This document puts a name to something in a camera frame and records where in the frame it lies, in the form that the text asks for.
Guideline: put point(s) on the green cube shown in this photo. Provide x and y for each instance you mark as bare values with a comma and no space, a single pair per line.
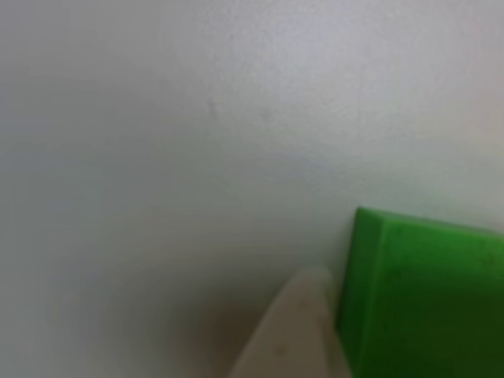
425,299

